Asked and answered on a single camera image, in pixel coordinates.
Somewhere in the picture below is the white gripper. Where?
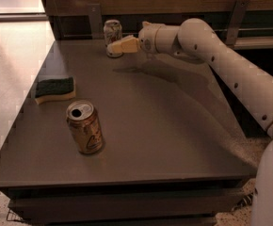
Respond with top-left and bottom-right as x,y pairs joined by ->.
107,21 -> 164,54

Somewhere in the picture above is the white green 7up can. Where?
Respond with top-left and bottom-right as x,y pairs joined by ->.
104,19 -> 122,58

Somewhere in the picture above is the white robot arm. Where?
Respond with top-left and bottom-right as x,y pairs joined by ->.
107,18 -> 273,226

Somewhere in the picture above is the gold soda can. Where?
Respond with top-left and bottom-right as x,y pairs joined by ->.
66,100 -> 104,154

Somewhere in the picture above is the green yellow sponge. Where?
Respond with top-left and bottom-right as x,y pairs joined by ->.
35,77 -> 76,105

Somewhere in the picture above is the grey drawer cabinet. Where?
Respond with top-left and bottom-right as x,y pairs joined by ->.
0,177 -> 250,226

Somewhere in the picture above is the striped object on floor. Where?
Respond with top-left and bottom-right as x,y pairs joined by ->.
233,193 -> 254,211

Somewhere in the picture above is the left metal wall bracket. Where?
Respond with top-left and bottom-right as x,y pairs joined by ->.
88,4 -> 103,40

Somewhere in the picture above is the metal wall bracket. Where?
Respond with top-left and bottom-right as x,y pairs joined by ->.
225,0 -> 250,47
88,4 -> 103,40

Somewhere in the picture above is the right metal wall bracket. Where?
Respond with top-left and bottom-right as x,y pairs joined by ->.
225,0 -> 250,47

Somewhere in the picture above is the wire rack on floor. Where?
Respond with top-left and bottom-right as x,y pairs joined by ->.
6,210 -> 24,223

